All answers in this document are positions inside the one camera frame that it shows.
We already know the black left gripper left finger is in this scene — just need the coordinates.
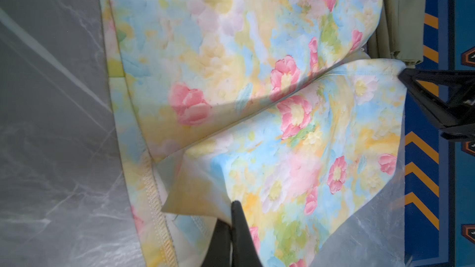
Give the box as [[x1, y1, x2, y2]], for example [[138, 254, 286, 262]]
[[201, 220, 232, 267]]

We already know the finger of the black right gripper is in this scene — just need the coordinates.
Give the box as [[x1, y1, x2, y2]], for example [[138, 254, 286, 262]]
[[398, 68, 475, 141]]

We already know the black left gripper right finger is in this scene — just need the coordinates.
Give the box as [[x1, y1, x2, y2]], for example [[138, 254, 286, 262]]
[[231, 200, 262, 267]]

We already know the olive green skirt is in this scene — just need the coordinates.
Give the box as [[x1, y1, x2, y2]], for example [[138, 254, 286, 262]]
[[367, 0, 426, 68]]

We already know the pastel floral skirt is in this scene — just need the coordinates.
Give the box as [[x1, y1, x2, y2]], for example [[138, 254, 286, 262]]
[[100, 0, 406, 267]]

